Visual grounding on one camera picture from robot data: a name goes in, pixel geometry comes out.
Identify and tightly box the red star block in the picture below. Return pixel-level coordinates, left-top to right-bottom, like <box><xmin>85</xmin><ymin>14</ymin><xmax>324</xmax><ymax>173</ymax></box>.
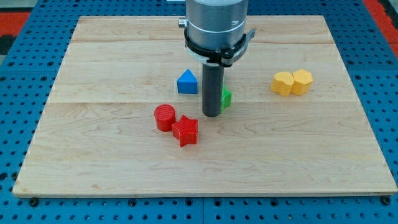
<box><xmin>172</xmin><ymin>115</ymin><xmax>198</xmax><ymax>147</ymax></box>

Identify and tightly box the blue triangle block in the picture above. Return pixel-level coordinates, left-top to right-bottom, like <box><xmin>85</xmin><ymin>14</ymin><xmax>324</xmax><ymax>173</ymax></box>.
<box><xmin>177</xmin><ymin>69</ymin><xmax>198</xmax><ymax>94</ymax></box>

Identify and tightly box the wooden board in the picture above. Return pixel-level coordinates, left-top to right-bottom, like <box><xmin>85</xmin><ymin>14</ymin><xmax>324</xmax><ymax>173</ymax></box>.
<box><xmin>13</xmin><ymin>16</ymin><xmax>397</xmax><ymax>198</ymax></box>

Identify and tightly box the green block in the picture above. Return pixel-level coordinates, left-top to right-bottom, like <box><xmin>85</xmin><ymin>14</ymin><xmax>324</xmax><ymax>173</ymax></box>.
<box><xmin>221</xmin><ymin>85</ymin><xmax>232</xmax><ymax>112</ymax></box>

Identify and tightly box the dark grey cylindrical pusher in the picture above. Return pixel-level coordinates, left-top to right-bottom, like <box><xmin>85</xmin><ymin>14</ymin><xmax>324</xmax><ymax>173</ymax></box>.
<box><xmin>202</xmin><ymin>64</ymin><xmax>224</xmax><ymax>117</ymax></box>

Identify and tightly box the black clamp ring mount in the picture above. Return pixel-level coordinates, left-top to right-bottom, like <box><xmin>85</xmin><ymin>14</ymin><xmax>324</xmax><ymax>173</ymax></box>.
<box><xmin>184</xmin><ymin>28</ymin><xmax>256</xmax><ymax>67</ymax></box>

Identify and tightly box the red cylinder block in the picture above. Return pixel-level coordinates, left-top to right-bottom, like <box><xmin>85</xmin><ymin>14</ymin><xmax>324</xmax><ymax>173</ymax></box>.
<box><xmin>154</xmin><ymin>104</ymin><xmax>176</xmax><ymax>132</ymax></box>

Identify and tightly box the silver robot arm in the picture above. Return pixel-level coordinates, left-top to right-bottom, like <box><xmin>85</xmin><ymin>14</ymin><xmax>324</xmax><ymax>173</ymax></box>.
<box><xmin>178</xmin><ymin>0</ymin><xmax>256</xmax><ymax>117</ymax></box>

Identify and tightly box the yellow hexagon block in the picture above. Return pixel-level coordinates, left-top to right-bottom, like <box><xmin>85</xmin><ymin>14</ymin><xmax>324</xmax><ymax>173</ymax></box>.
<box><xmin>291</xmin><ymin>69</ymin><xmax>313</xmax><ymax>95</ymax></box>

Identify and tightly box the yellow heart block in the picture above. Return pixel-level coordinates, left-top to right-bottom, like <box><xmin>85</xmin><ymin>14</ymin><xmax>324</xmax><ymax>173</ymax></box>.
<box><xmin>271</xmin><ymin>72</ymin><xmax>294</xmax><ymax>96</ymax></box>

